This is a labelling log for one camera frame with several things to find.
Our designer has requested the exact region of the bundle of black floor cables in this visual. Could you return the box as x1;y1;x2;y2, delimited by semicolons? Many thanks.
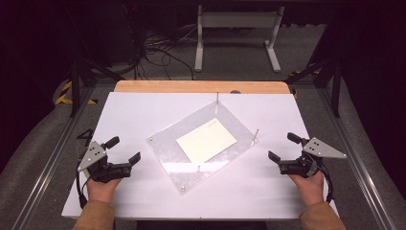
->
123;25;195;81

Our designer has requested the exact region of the wooden table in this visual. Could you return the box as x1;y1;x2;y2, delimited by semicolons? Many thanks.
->
113;80;291;95

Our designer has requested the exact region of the black metal stand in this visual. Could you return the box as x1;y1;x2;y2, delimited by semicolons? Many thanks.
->
283;58;344;119
68;57;125;118

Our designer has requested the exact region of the aluminium floor rail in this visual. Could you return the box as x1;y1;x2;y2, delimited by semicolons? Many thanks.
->
315;85;398;230
11;85;97;230

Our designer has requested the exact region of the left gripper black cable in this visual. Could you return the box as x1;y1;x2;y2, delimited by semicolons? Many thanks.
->
75;161;90;209

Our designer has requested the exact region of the person's left hand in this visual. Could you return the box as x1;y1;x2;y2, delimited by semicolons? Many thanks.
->
85;176;123;204

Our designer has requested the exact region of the white board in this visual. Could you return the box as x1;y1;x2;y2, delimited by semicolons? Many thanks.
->
61;91;339;221

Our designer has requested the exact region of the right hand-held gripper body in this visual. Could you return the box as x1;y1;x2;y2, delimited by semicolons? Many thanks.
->
279;137;348;179

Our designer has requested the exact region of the cream paper card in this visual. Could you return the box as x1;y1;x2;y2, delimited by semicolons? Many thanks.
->
175;117;238;164

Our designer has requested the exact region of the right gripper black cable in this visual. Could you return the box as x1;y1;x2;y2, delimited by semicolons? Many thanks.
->
315;162;334;204

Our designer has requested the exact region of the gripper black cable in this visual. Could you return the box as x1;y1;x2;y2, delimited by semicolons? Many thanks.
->
315;162;334;204
75;161;90;209

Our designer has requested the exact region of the clear acrylic photo frame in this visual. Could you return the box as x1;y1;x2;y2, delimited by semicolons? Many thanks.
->
146;92;260;195

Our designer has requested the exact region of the person's right hand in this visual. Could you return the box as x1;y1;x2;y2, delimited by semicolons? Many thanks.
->
288;171;326;207

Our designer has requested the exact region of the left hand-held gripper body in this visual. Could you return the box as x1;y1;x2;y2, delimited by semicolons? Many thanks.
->
77;140;132;184

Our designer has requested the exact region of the white metal stand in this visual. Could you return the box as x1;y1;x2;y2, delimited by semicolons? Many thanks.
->
193;4;285;74

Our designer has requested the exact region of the yellow black floor tape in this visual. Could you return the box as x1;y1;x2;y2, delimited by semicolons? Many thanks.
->
55;80;99;105

